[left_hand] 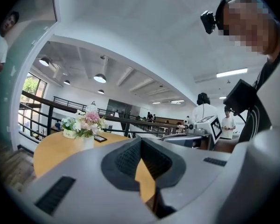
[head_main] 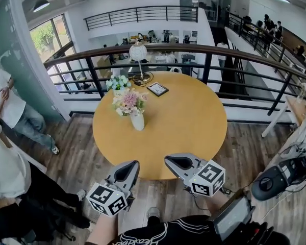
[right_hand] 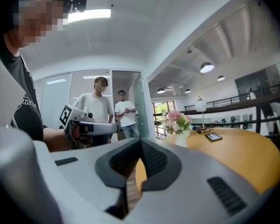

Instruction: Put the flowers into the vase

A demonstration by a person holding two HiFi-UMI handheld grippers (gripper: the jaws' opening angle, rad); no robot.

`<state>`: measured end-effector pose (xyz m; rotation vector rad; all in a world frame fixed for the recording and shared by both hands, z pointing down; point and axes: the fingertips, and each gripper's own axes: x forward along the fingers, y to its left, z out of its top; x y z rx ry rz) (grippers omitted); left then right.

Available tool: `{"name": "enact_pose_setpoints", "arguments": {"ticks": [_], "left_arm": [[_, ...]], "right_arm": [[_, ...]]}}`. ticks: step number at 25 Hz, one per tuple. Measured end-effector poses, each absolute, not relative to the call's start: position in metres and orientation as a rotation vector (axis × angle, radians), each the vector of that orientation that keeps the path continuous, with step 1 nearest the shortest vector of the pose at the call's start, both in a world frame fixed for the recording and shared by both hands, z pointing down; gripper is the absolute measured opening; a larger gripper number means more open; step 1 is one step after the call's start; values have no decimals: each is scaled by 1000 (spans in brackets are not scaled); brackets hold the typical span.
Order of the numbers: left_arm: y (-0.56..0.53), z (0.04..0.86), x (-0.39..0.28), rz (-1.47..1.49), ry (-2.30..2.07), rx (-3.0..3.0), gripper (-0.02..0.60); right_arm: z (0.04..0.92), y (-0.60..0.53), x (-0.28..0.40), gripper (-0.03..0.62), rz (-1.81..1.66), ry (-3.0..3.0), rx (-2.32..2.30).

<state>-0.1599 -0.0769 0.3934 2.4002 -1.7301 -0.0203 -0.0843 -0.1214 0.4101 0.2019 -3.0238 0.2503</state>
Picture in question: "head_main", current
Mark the black picture frame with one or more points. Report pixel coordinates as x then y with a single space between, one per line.
157 89

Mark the pink artificial flowers bunch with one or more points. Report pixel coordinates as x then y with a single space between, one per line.
130 101

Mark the person's left forearm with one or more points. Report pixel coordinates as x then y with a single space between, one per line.
102 228

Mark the frosted glass panel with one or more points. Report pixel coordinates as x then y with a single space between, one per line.
5 34

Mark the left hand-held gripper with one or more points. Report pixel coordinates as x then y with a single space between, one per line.
105 199

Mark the person's black striped shorts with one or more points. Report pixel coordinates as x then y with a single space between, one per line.
168 231

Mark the black balcony railing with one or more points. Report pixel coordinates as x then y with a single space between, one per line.
166 14
256 38

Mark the white ceramic vase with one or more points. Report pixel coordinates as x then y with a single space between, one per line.
137 122

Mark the person's grey shoe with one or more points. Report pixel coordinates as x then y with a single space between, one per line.
153 212

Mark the white-legged wooden side table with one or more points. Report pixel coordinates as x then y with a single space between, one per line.
297 108

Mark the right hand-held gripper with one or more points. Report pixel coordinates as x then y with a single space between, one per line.
206 179

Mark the black power adapter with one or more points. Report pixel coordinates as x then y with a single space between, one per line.
225 191

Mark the black rounded chair seat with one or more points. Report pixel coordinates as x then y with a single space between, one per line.
267 184

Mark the wood-topped dark metal railing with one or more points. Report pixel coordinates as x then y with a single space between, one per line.
207 68

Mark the chest-mounted screen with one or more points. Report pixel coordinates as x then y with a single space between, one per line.
232 218

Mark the white flowers in small pot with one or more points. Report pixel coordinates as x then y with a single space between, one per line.
118 82

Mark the black dome pendant lamp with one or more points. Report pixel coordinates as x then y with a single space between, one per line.
41 4

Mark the round wooden table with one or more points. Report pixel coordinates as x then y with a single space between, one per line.
173 126

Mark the globe table lamp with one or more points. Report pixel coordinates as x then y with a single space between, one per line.
137 52

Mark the person's right forearm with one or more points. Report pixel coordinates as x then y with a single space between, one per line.
219 203

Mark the large window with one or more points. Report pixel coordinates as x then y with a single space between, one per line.
44 37

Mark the black electronics box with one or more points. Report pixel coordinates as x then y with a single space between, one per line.
298 167

